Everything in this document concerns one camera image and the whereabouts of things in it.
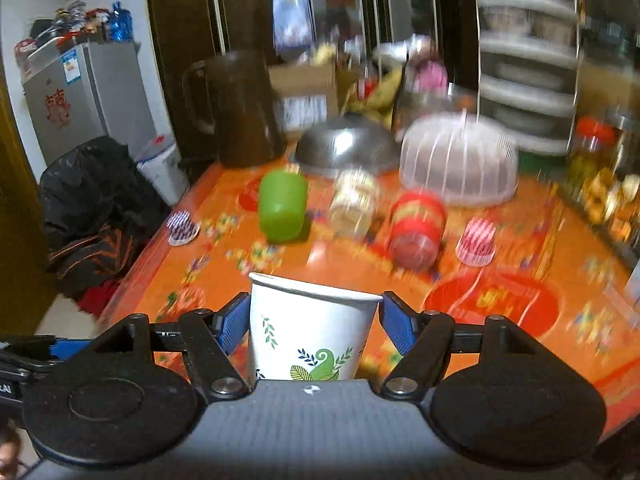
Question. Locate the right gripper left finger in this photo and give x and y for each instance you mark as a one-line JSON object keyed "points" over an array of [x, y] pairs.
{"points": [[209, 338]]}

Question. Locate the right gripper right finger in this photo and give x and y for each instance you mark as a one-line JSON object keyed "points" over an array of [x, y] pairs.
{"points": [[423, 340]]}

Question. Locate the white floral paper cup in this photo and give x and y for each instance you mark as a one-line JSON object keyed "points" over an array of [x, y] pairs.
{"points": [[307, 332]]}

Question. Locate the clear cup with red band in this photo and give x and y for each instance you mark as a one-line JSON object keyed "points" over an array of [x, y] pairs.
{"points": [[417, 224]]}

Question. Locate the green plastic cup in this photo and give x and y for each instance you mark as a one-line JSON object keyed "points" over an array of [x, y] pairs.
{"points": [[282, 205]]}

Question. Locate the clear cup with yellow band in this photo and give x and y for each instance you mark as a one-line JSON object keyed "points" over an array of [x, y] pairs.
{"points": [[354, 203]]}

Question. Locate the red checkered cupcake liner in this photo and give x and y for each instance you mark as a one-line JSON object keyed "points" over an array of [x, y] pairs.
{"points": [[476, 246]]}

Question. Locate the purple polka dot cupcake liner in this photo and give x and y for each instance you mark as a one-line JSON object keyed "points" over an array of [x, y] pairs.
{"points": [[182, 229]]}

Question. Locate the white mesh food cover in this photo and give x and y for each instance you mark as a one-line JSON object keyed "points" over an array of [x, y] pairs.
{"points": [[467, 161]]}

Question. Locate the steel colander bowl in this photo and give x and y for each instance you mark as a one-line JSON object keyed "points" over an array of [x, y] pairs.
{"points": [[346, 142]]}

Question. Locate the steel basin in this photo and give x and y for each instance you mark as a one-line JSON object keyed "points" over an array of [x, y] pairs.
{"points": [[411, 106]]}

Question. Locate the tray of dried food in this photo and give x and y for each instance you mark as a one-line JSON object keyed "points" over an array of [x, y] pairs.
{"points": [[609, 202]]}

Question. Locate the yellow-green cloth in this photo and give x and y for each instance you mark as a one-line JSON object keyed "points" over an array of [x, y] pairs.
{"points": [[375, 100]]}

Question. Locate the brown plastic pitcher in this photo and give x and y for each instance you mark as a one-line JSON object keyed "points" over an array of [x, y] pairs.
{"points": [[230, 97]]}

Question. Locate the jar with red lid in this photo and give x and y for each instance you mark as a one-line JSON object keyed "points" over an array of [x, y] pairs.
{"points": [[591, 150]]}

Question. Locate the cardboard box with label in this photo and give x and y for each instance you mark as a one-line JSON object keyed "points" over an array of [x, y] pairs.
{"points": [[305, 95]]}

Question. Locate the pink cloth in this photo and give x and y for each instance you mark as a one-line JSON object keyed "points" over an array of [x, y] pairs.
{"points": [[430, 76]]}

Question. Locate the grey mini fridge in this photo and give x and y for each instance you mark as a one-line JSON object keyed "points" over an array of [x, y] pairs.
{"points": [[90, 90]]}

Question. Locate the blue water bottle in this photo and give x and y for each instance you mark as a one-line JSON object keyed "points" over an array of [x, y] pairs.
{"points": [[119, 24]]}

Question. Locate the blue white plastic bag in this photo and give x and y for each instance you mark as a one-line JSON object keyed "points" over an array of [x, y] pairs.
{"points": [[292, 25]]}

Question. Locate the white tiered dish rack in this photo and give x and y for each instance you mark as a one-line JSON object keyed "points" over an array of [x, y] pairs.
{"points": [[528, 60]]}

